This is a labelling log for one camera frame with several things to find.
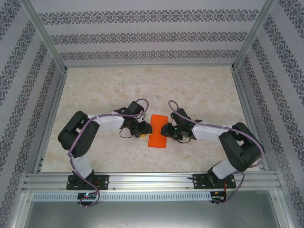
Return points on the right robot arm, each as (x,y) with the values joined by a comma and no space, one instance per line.
(204,133)

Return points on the orange cloth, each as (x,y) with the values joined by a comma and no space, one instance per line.
(158,142)

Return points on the aluminium frame post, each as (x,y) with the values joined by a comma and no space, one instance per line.
(254,33)
(42,33)

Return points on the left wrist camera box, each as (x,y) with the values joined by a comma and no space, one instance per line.
(135,108)

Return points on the grey metal sheet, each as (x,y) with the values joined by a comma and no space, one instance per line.
(152,216)

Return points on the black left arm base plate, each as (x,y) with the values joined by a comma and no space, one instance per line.
(104,181)

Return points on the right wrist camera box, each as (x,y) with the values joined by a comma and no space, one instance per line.
(181,117)

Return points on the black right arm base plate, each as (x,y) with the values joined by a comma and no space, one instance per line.
(199,181)

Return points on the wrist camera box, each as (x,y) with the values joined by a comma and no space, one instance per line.
(135,108)
(181,117)

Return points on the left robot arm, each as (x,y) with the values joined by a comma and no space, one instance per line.
(83,164)

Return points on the aluminium side rail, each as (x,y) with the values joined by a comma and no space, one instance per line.
(249,118)
(51,118)

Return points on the aluminium mounting rail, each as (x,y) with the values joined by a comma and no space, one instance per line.
(152,180)

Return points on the small circuit board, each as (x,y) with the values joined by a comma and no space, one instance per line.
(86,195)
(217,196)

